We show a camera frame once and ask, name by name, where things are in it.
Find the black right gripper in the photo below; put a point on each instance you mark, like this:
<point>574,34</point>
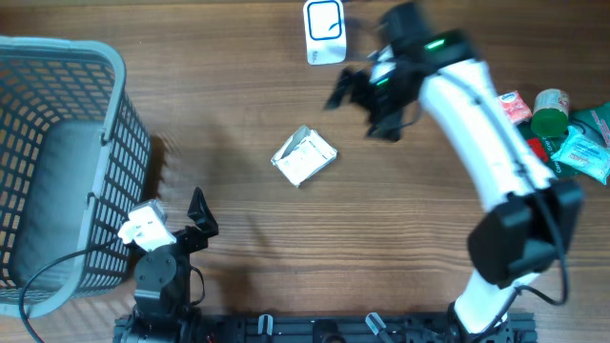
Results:
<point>356,81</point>

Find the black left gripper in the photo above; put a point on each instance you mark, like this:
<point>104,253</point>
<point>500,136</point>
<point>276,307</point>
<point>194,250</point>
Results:
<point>198,240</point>

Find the small red orange packet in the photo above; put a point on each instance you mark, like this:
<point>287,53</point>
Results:
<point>515,107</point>

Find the green glove package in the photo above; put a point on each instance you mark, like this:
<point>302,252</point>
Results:
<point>593,123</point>

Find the green lid jar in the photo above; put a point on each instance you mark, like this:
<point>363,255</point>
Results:
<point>551,113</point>

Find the teal wipes packet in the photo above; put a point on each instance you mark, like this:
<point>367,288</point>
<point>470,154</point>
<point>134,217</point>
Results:
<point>584,155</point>

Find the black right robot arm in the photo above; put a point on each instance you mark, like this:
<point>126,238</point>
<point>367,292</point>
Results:
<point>529,215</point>

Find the white barcode scanner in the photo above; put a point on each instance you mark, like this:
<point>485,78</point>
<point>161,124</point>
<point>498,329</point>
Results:
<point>325,33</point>

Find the grey plastic lattice basket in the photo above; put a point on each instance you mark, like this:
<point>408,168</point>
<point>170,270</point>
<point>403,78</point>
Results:
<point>74,161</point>

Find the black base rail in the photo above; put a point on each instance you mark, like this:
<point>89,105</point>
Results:
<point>409,328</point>

